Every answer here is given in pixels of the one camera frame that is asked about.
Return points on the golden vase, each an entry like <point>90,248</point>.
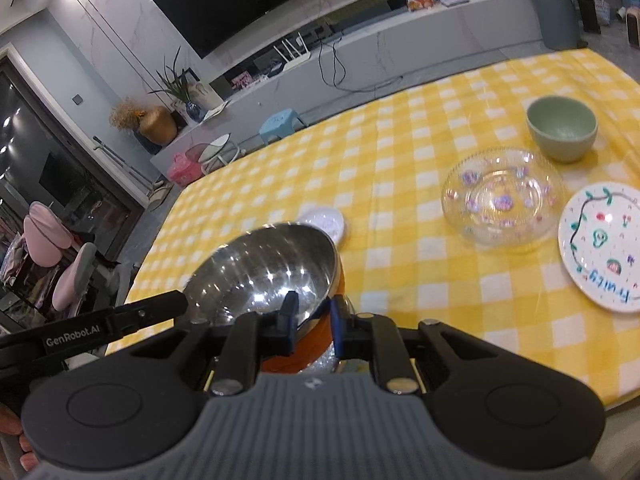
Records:
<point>158,126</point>

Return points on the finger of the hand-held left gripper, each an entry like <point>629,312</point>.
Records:
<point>150,308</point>

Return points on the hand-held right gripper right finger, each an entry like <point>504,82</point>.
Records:
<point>338,322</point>

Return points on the pink basket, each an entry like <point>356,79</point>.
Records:
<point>184,170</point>

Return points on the white painted plate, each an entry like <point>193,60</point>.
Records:
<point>605,255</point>

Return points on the clear glass flower-print plate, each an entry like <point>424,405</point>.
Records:
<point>502,205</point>

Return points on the grey television cabinet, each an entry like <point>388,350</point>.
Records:
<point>425,35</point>

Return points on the person's left hand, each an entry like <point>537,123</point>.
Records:
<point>15,440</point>

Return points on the white router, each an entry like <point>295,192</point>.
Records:
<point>292,57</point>

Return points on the small white lid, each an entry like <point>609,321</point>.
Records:
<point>326,220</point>

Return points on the dried flower bunch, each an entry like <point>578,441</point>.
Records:
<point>125,112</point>

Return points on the round mirror side table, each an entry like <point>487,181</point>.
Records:
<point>215,147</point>

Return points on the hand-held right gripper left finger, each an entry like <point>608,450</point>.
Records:
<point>289,322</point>

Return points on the yellow checked tablecloth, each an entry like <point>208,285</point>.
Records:
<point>390,185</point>

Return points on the green ceramic bowl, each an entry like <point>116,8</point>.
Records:
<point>562,125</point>

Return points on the light blue plastic stool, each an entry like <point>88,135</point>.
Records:
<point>280,124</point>

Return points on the green plant in blue vase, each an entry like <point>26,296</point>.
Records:
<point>180,91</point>

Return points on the pink office chair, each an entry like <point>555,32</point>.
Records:
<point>50,240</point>

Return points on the stainless steel bowl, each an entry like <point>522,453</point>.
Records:
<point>260,270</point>

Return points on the grey trash bin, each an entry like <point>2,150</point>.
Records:
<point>552,10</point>

